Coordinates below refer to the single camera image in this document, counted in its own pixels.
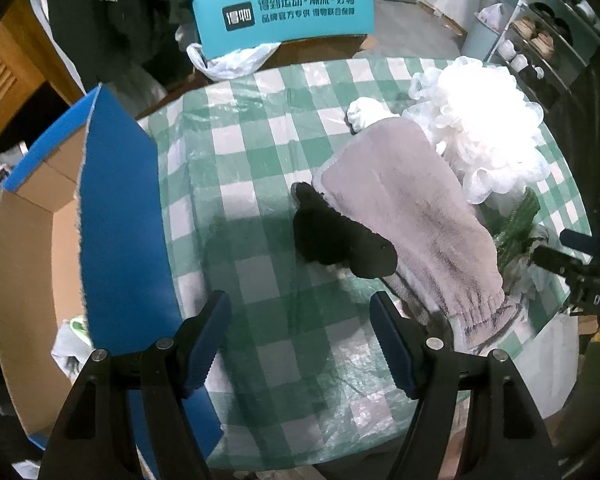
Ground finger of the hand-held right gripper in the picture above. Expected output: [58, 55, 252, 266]
[530, 244, 590, 284]
[560, 229, 600, 262]

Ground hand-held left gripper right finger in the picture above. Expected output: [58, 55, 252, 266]
[369, 290, 561, 480]

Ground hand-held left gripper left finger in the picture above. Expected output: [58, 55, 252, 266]
[39, 290, 232, 480]

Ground green plush item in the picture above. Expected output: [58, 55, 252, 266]
[492, 187, 541, 266]

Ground black plush sock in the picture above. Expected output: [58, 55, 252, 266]
[290, 181, 398, 278]

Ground grey plush mitt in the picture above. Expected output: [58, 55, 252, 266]
[314, 115, 523, 356]

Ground white mesh bath loofah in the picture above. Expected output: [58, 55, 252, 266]
[410, 56, 551, 206]

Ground cardboard box with blue flaps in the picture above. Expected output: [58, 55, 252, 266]
[0, 85, 226, 461]

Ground white green crumpled packet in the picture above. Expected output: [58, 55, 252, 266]
[52, 315, 96, 381]

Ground green white checked tablecloth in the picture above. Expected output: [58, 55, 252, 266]
[135, 57, 593, 476]

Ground white shoes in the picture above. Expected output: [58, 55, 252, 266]
[497, 40, 531, 73]

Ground brown shoes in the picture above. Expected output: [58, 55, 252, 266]
[512, 19, 556, 56]

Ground metal shoe rack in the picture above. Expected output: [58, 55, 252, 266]
[485, 0, 600, 111]

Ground white fluffy sock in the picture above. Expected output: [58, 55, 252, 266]
[347, 97, 401, 133]

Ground small white bag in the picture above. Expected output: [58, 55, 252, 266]
[475, 2, 506, 31]

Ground white plastic bag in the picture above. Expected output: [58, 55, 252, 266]
[186, 42, 281, 81]

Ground teal shoe box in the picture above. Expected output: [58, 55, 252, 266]
[192, 0, 376, 61]

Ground wooden louvred cabinet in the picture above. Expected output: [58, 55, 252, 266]
[0, 0, 86, 156]

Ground black jacket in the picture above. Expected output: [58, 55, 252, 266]
[40, 0, 191, 86]

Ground white garment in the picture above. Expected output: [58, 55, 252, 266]
[27, 0, 86, 96]

